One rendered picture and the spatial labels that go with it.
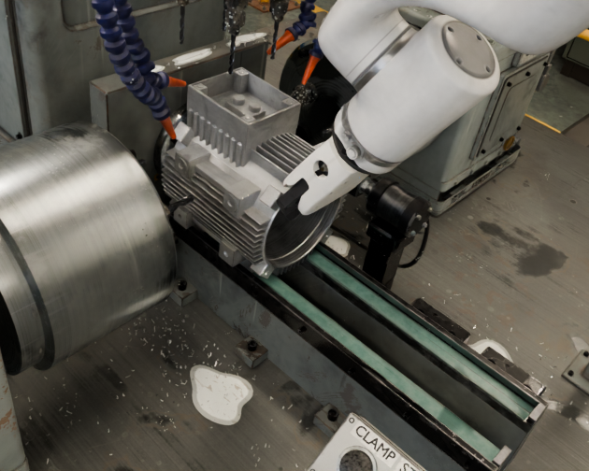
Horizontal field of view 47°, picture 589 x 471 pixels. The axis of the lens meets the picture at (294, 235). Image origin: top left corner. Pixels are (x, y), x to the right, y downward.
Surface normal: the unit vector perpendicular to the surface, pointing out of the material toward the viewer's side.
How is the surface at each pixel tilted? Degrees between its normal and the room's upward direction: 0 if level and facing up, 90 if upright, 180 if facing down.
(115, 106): 90
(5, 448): 89
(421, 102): 99
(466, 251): 0
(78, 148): 2
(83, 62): 90
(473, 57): 30
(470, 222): 0
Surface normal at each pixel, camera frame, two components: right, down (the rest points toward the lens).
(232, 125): -0.69, 0.40
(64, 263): 0.67, -0.01
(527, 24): -0.42, 0.80
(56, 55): 0.72, 0.52
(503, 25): -0.58, 0.67
